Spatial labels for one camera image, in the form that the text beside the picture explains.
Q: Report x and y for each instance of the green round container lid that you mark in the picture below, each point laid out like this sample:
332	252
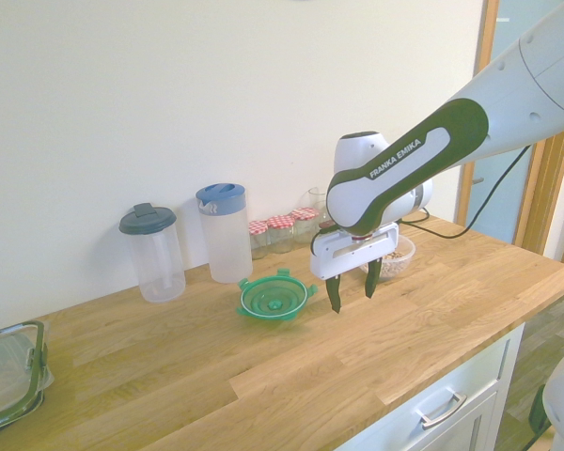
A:
272	300

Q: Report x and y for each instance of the tall clear drinking glass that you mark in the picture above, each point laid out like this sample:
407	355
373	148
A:
317	199

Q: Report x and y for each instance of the frosted glass door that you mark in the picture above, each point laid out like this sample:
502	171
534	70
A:
507	221

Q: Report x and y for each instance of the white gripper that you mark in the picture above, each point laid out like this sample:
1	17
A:
343	256

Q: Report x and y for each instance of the clear bowl with cereal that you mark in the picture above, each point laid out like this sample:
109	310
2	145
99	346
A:
397	260

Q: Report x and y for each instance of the white kitchen cabinet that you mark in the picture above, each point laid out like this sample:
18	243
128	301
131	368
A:
451	376

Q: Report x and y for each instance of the rectangular glass container dark-rimmed lid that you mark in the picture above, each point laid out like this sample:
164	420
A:
9	366

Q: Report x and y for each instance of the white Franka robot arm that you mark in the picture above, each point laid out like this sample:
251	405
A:
404	169

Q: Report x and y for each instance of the glass jar red checked lid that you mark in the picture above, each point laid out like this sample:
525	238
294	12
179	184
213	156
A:
304	225
280	232
258	239

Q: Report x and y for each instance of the clear pitcher with blue lid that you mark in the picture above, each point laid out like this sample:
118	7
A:
225	239

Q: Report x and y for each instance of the clear pitcher with dark lid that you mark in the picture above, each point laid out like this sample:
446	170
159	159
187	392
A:
155	263

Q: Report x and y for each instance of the dark curved chair frame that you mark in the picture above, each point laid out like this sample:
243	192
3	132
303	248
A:
538	413

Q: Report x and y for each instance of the wooden door frame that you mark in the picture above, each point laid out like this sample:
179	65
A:
545	188

